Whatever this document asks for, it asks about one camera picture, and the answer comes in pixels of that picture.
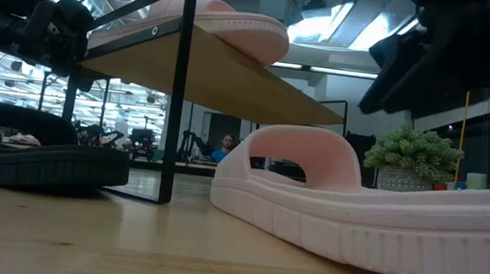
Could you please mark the red box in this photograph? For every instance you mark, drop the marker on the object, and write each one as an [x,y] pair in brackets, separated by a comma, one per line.
[440,187]

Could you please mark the long ceiling light bar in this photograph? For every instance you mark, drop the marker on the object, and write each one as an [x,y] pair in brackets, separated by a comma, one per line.
[342,72]

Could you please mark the person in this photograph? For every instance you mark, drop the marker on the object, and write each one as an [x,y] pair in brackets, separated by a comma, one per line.
[219,156]

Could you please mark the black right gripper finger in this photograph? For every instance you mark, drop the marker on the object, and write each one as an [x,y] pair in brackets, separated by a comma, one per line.
[402,57]
[446,89]

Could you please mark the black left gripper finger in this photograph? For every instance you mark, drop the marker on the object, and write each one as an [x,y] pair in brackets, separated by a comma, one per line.
[63,55]
[75,16]

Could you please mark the black equipment stand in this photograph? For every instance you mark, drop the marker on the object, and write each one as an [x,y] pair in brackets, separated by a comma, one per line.
[286,168]

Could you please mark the pink slide sandal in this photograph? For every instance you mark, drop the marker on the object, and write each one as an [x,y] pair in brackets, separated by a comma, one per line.
[395,236]
[244,32]

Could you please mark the black-framed wooden shelf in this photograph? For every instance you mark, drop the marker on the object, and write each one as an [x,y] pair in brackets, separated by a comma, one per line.
[214,82]

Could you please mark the black background robot arm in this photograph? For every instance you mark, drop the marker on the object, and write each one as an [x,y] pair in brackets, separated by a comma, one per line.
[190,140]

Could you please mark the black upright panel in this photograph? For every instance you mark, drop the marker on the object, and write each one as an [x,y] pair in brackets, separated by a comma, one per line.
[359,159]

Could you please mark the dark background workstation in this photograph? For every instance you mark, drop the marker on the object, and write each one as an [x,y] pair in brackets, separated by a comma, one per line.
[142,137]

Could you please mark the green-white wipes canister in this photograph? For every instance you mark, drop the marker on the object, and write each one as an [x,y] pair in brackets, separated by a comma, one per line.
[476,181]

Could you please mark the fluffy green plant in pot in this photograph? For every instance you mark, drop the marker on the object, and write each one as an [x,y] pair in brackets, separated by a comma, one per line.
[410,150]

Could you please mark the blue-white box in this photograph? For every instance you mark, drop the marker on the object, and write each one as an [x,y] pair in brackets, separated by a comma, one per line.
[461,185]

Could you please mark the black slide sandal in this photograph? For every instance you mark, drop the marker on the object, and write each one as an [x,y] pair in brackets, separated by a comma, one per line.
[50,165]

